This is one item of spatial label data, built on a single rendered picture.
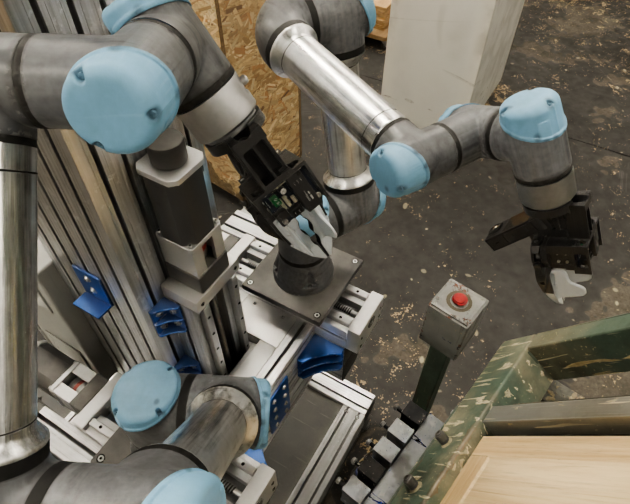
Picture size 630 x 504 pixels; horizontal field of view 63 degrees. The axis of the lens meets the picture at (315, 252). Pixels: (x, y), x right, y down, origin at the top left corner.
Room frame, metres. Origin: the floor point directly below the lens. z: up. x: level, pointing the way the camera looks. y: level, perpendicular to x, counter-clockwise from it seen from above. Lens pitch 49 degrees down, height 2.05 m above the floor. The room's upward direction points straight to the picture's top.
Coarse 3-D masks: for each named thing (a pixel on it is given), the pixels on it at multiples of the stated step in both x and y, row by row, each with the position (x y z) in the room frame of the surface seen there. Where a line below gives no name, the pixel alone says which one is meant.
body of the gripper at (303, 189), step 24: (264, 120) 0.46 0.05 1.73; (216, 144) 0.43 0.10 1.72; (240, 144) 0.41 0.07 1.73; (264, 144) 0.44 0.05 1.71; (264, 168) 0.43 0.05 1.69; (288, 168) 0.42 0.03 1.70; (240, 192) 0.45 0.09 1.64; (264, 192) 0.40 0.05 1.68; (288, 192) 0.42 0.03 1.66; (312, 192) 0.42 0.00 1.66; (264, 216) 0.39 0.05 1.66; (288, 216) 0.41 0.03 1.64
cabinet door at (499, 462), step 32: (480, 448) 0.42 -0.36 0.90; (512, 448) 0.39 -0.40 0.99; (544, 448) 0.36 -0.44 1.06; (576, 448) 0.34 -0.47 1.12; (608, 448) 0.32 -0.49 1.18; (480, 480) 0.33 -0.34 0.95; (512, 480) 0.31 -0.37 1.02; (544, 480) 0.29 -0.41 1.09; (576, 480) 0.27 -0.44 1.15; (608, 480) 0.26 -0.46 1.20
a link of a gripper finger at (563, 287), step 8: (552, 272) 0.49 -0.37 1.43; (560, 272) 0.49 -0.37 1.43; (552, 280) 0.49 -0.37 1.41; (560, 280) 0.49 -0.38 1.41; (568, 280) 0.48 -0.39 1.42; (560, 288) 0.49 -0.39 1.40; (568, 288) 0.48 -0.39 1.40; (576, 288) 0.48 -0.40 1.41; (584, 288) 0.47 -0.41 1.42; (552, 296) 0.48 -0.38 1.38; (560, 296) 0.48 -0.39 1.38; (568, 296) 0.48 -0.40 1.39
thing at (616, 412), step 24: (504, 408) 0.49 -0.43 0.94; (528, 408) 0.46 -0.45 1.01; (552, 408) 0.44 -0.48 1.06; (576, 408) 0.41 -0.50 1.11; (600, 408) 0.39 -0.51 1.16; (624, 408) 0.38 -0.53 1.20; (504, 432) 0.44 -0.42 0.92; (528, 432) 0.42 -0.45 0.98; (552, 432) 0.40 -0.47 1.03; (576, 432) 0.38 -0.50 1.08; (600, 432) 0.36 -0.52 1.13; (624, 432) 0.35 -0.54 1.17
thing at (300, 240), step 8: (280, 224) 0.43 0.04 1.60; (288, 224) 0.44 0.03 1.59; (296, 224) 0.44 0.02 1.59; (288, 232) 0.43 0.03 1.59; (296, 232) 0.43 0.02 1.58; (304, 232) 0.44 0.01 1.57; (288, 240) 0.43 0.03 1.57; (296, 240) 0.42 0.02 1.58; (304, 240) 0.43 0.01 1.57; (296, 248) 0.43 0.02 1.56; (304, 248) 0.40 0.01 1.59; (312, 248) 0.43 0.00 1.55; (320, 248) 0.43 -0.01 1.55; (312, 256) 0.40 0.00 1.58; (320, 256) 0.43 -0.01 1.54
